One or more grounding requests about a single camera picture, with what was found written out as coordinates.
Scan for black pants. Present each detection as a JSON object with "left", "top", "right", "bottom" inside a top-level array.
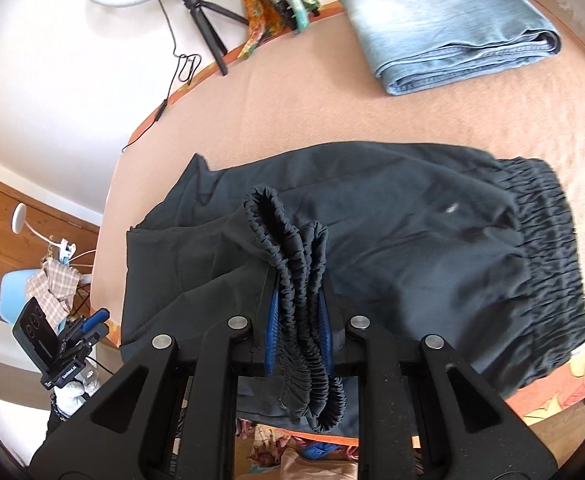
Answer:
[{"left": 120, "top": 141, "right": 585, "bottom": 433}]

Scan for brown floral cloth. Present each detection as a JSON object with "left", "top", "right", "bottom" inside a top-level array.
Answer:
[{"left": 236, "top": 417, "right": 360, "bottom": 480}]

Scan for orange floral blanket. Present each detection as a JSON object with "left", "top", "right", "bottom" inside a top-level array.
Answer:
[{"left": 115, "top": 0, "right": 585, "bottom": 428}]

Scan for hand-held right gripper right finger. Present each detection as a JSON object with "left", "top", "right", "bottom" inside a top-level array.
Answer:
[{"left": 319, "top": 282, "right": 558, "bottom": 480}]

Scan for white clip lamp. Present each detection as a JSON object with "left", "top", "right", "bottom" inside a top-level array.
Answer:
[{"left": 11, "top": 202, "right": 78, "bottom": 266}]

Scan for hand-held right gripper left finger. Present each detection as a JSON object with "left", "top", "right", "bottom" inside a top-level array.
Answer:
[{"left": 27, "top": 270, "right": 280, "bottom": 480}]

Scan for white ring light with tripod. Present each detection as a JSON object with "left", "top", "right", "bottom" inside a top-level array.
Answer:
[{"left": 70, "top": 0, "right": 250, "bottom": 77}]

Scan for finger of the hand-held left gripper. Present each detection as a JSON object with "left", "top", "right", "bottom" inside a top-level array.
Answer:
[{"left": 80, "top": 307, "right": 109, "bottom": 336}]

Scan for beige blanket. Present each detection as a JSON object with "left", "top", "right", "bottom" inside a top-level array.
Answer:
[{"left": 92, "top": 0, "right": 585, "bottom": 356}]

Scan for folded light blue jeans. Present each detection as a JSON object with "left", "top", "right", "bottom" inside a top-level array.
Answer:
[{"left": 339, "top": 0, "right": 563, "bottom": 97}]

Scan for black folded stand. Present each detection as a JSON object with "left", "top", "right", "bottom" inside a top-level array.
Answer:
[{"left": 271, "top": 0, "right": 299, "bottom": 32}]

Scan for light blue chair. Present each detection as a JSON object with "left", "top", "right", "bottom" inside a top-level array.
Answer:
[{"left": 0, "top": 269, "right": 40, "bottom": 323}]

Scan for checked cloth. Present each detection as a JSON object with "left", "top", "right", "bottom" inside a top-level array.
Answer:
[{"left": 25, "top": 257, "right": 80, "bottom": 333}]

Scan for black ring light cable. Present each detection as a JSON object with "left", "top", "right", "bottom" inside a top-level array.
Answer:
[{"left": 121, "top": 0, "right": 198, "bottom": 153}]

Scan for white cloth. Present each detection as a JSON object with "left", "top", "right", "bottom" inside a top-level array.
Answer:
[{"left": 52, "top": 365, "right": 100, "bottom": 418}]

